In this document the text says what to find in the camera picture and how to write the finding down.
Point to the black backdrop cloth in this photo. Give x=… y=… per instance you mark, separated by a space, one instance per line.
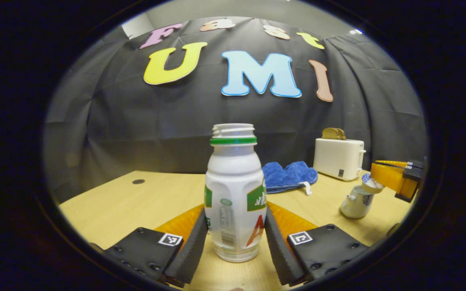
x=156 y=129

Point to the white blue-patterned teacup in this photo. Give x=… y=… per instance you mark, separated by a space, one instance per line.
x=356 y=204

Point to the white toaster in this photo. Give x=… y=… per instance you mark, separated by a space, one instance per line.
x=336 y=159

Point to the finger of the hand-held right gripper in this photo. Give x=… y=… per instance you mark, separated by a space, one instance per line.
x=390 y=178
x=415 y=164

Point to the blue towel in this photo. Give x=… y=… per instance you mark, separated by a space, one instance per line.
x=285 y=176

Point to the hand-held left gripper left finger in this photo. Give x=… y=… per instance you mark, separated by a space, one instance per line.
x=190 y=254

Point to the white water bottle green label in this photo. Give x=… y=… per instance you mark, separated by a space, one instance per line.
x=235 y=182

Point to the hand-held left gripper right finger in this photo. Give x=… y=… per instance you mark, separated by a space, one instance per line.
x=281 y=254

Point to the black table grommet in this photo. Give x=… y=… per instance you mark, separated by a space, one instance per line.
x=138 y=181

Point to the brown toast slice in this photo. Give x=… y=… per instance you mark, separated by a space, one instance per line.
x=341 y=135
x=330 y=134

